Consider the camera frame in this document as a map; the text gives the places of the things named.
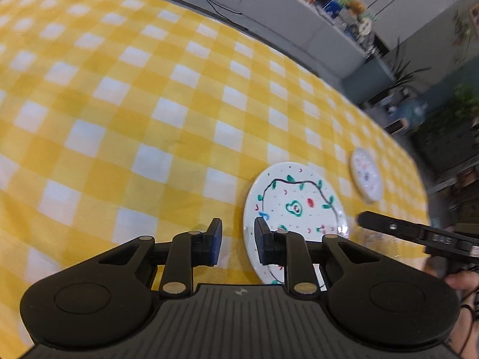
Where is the person's right hand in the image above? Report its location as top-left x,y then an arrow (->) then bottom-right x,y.
445,271 -> 478,359

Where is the blue water jug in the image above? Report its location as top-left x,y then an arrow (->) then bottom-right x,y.
391,99 -> 428,129

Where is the yellow checkered tablecloth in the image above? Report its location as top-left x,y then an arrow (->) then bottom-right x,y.
1,0 -> 429,358

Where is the grey trash bin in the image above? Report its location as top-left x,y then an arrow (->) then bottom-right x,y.
342,57 -> 395,105

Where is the small white cartoon plate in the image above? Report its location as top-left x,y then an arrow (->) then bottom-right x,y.
350,147 -> 383,203

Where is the tall potted green plant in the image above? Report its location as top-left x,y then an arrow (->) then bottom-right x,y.
386,37 -> 432,96

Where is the white doodle-pattern plate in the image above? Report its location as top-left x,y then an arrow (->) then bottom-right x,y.
243,162 -> 349,285

